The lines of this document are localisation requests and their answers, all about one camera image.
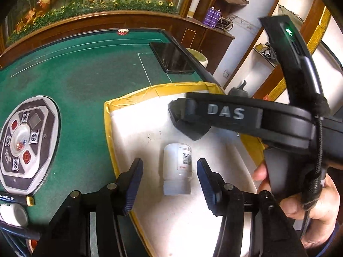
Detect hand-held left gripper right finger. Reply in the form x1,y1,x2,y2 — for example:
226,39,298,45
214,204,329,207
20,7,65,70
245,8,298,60
196,159,308,257

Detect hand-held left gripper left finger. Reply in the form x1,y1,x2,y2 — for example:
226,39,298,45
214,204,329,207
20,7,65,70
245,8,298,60
32,157,144,257

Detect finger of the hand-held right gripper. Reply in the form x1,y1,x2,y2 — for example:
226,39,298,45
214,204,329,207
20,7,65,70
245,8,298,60
185,98,200,122

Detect small white plastic bottle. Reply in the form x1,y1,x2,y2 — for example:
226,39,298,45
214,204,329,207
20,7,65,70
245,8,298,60
162,143,193,196

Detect white foam tray yellow tape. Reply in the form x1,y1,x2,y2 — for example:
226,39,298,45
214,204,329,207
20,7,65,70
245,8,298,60
103,82,266,257

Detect black marker yellow ends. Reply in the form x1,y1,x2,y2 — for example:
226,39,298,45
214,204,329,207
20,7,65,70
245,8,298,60
0,193,35,206

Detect white bottle floral label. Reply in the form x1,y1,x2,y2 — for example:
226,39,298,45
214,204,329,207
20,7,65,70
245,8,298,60
0,203,29,227

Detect person's right forearm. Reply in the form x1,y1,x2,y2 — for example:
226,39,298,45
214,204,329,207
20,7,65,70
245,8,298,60
301,220,343,257

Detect person's right hand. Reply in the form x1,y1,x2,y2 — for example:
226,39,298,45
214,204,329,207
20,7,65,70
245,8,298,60
252,163,341,249

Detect white green stool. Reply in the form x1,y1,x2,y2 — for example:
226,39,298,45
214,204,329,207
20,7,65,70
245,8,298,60
185,48,208,70

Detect black tablet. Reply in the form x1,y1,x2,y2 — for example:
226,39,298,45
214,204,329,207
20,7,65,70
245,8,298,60
149,42,195,75

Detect curved wooden cabinet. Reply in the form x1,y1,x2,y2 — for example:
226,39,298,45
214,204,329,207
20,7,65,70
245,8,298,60
0,12,235,74

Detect grey table control panel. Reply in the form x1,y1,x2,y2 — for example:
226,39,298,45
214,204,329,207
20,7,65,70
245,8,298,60
0,96,61,196

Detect black braided cable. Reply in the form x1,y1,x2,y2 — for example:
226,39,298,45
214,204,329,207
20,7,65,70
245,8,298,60
300,94,330,247

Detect black handled jug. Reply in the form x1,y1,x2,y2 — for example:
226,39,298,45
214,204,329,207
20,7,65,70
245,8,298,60
228,80,250,96

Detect gold trimmed wooden frame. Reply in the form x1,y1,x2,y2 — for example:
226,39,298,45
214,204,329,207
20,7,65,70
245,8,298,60
253,0,333,102

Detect wire basket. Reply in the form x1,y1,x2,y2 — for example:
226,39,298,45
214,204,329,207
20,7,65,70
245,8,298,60
218,16,234,31

